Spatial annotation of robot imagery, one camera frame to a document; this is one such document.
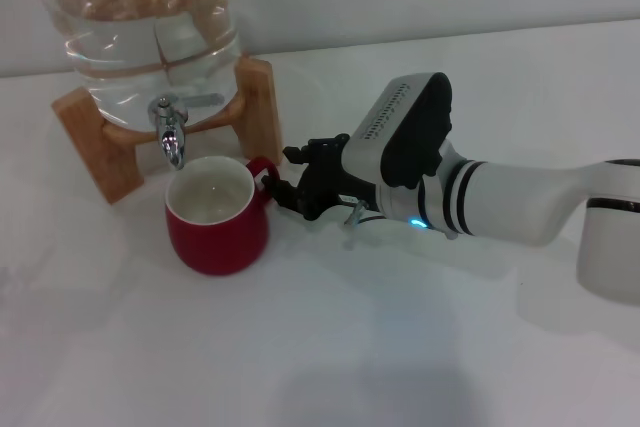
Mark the clear glass water dispenser jar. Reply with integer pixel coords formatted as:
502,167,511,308
42,0,241,133

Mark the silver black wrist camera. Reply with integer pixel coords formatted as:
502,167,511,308
341,72,456,189

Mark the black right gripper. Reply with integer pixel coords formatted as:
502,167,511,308
262,132,382,221

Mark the red ceramic cup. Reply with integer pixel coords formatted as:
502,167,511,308
164,155,281,277

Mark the chrome metal faucet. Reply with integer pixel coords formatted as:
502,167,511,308
146,91,225,172

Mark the grey cable with metal connector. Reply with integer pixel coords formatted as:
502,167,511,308
343,198,382,229

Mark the light wooden dispenser stand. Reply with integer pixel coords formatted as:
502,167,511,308
49,54,284,206

